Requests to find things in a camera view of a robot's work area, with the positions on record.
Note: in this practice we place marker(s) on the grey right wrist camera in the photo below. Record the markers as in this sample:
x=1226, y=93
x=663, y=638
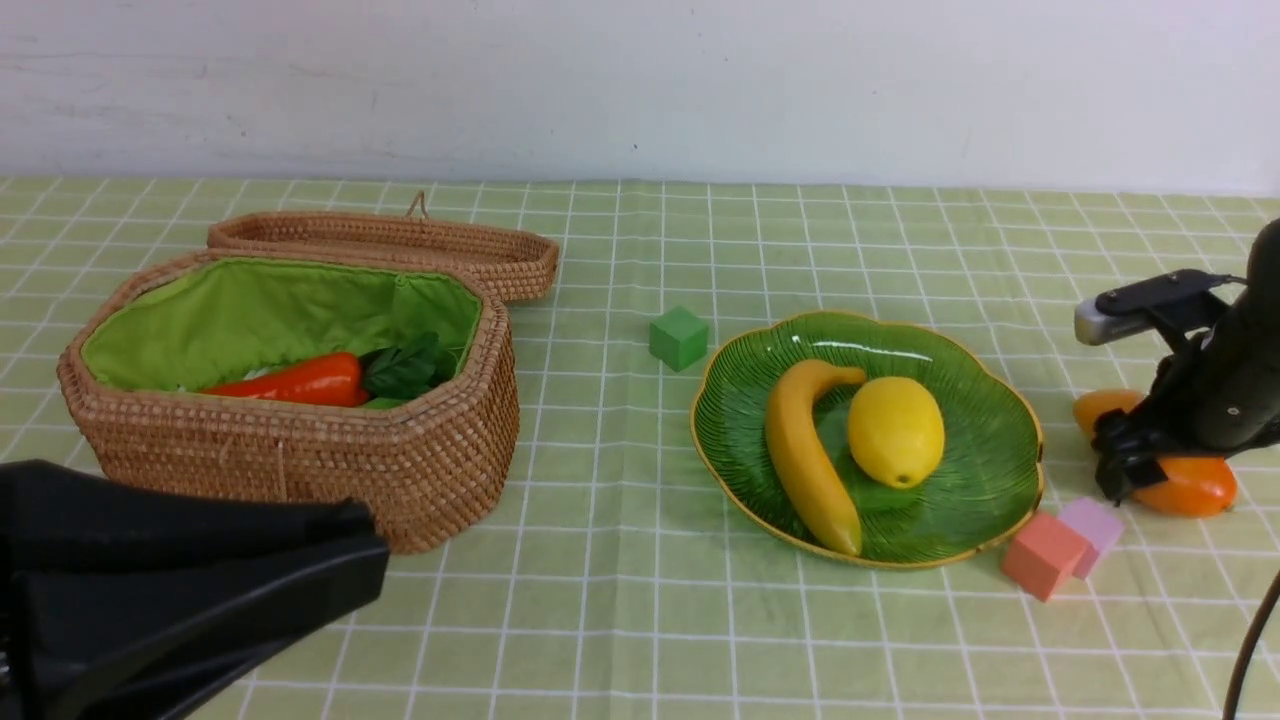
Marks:
x=1172, y=304

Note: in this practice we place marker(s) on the green checkered tablecloth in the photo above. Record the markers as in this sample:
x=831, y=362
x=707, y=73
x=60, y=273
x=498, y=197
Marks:
x=614, y=580

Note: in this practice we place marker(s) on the green fabric basket liner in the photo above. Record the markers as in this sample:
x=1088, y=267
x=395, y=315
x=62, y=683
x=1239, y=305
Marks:
x=239, y=317

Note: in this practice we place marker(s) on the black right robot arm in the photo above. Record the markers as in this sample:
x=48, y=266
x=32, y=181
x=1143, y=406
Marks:
x=1254, y=311

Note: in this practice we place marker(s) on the yellow banana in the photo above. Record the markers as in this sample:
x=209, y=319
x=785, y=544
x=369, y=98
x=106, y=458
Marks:
x=808, y=477

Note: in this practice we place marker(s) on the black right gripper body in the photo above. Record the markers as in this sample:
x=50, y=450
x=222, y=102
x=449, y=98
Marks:
x=1210, y=398

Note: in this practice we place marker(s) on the orange mango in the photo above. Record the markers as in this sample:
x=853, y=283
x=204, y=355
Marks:
x=1193, y=487

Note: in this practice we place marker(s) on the orange carrot with leaves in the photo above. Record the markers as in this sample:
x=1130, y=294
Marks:
x=383, y=377

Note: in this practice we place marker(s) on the green glass leaf plate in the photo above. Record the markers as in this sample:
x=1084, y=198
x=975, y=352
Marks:
x=989, y=482

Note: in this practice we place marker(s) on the woven wicker basket lid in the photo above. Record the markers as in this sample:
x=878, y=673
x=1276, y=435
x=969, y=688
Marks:
x=507, y=264

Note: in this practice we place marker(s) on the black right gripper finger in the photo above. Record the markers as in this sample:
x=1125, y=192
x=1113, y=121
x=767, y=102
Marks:
x=1121, y=470

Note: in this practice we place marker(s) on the pink foam cube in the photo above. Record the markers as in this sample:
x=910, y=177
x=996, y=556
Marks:
x=1098, y=524

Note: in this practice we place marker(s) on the woven wicker basket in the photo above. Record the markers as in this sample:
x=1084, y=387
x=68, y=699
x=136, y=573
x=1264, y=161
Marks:
x=428, y=469

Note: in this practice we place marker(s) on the green foam cube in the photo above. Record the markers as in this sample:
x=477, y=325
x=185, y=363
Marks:
x=678, y=338

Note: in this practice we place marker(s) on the red foam cube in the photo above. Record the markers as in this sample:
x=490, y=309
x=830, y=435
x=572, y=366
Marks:
x=1043, y=555

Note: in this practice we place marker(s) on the yellow lemon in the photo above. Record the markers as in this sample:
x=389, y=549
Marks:
x=896, y=431

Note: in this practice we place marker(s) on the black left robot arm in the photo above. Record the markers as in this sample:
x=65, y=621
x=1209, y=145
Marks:
x=124, y=603

